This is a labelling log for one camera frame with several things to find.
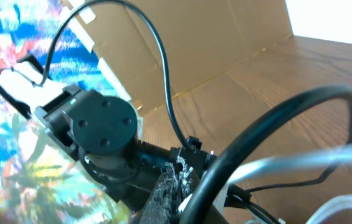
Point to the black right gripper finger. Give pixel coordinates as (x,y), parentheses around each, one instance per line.
(179,196)

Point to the brown cardboard panel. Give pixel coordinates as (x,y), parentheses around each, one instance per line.
(201,38)

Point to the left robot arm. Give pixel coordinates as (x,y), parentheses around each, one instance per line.
(99,131)

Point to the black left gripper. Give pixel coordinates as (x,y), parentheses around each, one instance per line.
(196,158)

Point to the colourful patterned cloth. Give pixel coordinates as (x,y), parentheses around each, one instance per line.
(38,182)

